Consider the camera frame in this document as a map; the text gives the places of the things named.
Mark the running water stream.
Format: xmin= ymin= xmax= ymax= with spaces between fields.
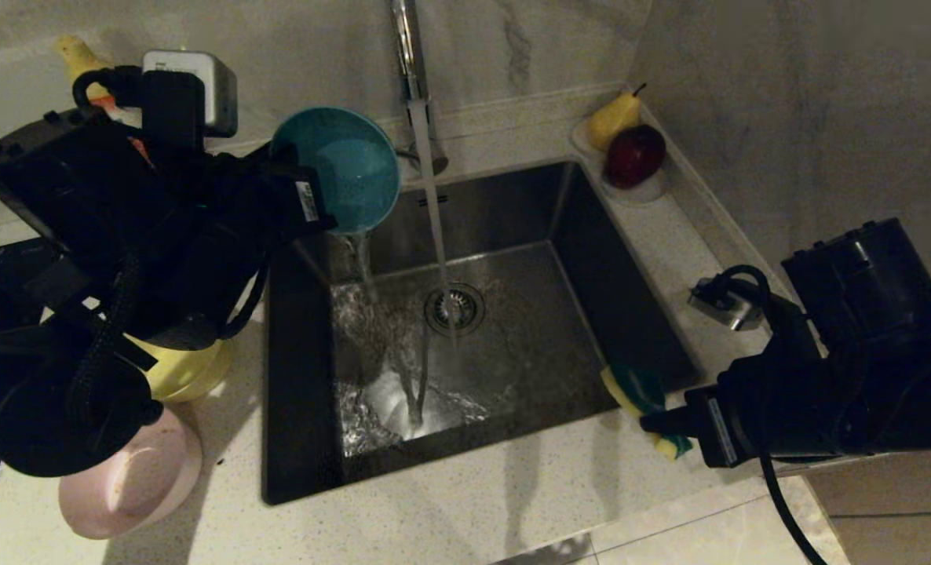
xmin=409 ymin=100 xmax=463 ymax=350

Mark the dark red apple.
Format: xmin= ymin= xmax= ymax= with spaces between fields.
xmin=604 ymin=125 xmax=667 ymax=191

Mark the blue plastic bowl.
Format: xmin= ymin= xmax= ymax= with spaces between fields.
xmin=269 ymin=107 xmax=402 ymax=237

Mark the yellow plastic bowl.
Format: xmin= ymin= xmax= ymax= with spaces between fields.
xmin=124 ymin=334 xmax=235 ymax=404

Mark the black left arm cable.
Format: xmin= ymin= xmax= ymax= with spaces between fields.
xmin=71 ymin=66 xmax=146 ymax=112

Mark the pink plastic bowl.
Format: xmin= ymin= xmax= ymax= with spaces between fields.
xmin=59 ymin=406 xmax=204 ymax=541

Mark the small white dish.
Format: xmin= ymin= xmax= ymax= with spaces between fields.
xmin=569 ymin=119 xmax=669 ymax=206

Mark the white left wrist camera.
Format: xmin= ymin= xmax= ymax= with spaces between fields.
xmin=142 ymin=49 xmax=239 ymax=139

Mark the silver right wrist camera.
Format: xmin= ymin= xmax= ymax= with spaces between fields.
xmin=687 ymin=276 xmax=766 ymax=333

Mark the beige wooden cabinet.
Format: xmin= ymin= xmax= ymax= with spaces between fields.
xmin=807 ymin=451 xmax=931 ymax=565

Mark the green and yellow sponge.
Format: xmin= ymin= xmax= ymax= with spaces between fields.
xmin=601 ymin=365 xmax=695 ymax=462

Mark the orange dish soap bottle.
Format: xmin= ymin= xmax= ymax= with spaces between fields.
xmin=56 ymin=34 xmax=154 ymax=166

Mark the yellow pear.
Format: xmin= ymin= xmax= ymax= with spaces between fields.
xmin=586 ymin=84 xmax=645 ymax=153

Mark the metal sink drain strainer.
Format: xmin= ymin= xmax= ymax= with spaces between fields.
xmin=424 ymin=284 xmax=487 ymax=339

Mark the chrome faucet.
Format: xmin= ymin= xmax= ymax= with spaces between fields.
xmin=391 ymin=0 xmax=450 ymax=177

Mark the stainless steel sink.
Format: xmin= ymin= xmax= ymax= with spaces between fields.
xmin=261 ymin=161 xmax=704 ymax=505

